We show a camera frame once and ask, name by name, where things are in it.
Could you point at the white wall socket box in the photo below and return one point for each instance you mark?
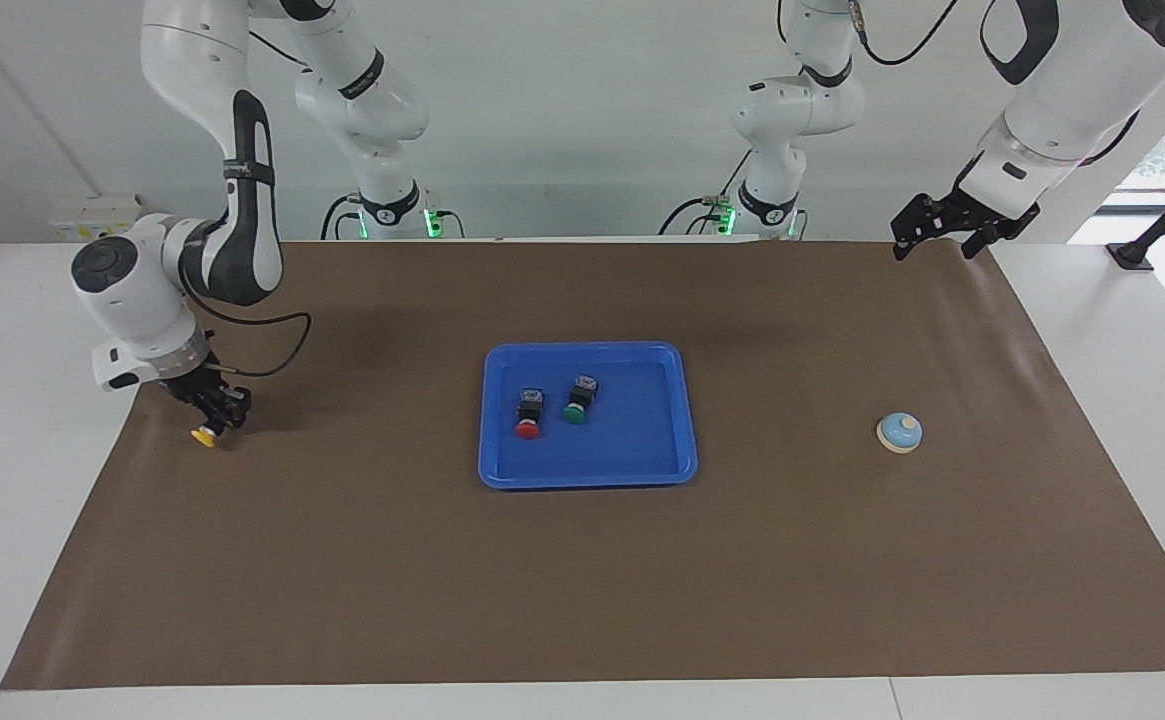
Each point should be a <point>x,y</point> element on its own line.
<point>97,220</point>

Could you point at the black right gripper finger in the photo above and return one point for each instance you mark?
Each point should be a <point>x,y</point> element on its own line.
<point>238,410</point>
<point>210,418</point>

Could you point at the black pole stand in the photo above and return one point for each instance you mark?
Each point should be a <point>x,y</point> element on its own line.
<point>1157,230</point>

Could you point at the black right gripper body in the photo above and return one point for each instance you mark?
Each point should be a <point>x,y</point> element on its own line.
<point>197,390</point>

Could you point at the green mushroom push button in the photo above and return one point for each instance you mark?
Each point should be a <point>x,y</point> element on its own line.
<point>575,412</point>

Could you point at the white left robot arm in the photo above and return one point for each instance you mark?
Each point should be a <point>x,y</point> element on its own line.
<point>1062,100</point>

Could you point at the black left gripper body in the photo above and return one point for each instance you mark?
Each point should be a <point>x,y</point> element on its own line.
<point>957,215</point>

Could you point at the brown table mat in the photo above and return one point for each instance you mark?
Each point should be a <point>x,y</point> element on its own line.
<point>642,580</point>

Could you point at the light blue call bell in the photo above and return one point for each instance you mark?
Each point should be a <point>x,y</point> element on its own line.
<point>899,433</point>

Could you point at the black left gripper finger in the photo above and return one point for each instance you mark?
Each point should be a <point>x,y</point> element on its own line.
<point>976,244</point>
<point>902,250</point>

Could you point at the yellow mushroom push button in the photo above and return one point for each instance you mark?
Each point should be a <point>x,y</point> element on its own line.
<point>204,437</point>

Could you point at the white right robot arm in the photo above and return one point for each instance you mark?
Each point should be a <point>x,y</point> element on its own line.
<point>242,220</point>

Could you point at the blue plastic tray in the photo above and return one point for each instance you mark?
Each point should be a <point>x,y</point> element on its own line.
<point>632,440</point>

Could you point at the red mushroom push button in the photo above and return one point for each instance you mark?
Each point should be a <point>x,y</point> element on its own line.
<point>529,428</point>

